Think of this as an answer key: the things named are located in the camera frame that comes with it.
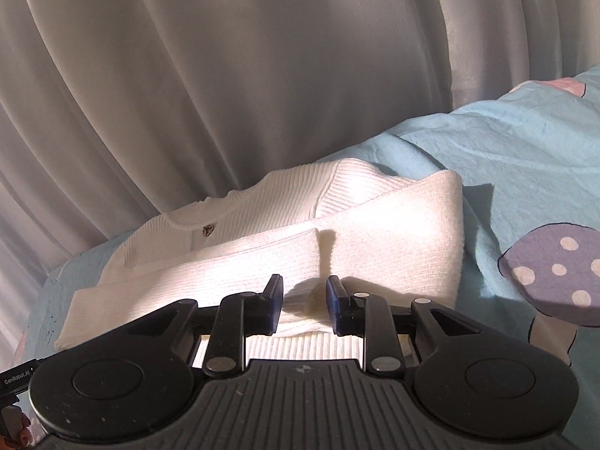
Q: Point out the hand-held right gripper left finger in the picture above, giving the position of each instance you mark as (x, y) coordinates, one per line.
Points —
(274, 301)

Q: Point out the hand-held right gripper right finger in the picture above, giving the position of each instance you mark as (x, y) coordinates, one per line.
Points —
(333, 307)

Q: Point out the white ribbed knit sweater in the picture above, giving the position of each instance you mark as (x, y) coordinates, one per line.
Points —
(384, 239)

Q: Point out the person's left hand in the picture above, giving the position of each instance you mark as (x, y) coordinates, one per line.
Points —
(22, 431)

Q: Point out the white pleated curtain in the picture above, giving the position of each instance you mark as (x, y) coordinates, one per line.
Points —
(234, 65)

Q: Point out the light blue mushroom-print bed sheet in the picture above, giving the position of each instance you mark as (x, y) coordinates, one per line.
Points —
(525, 159)

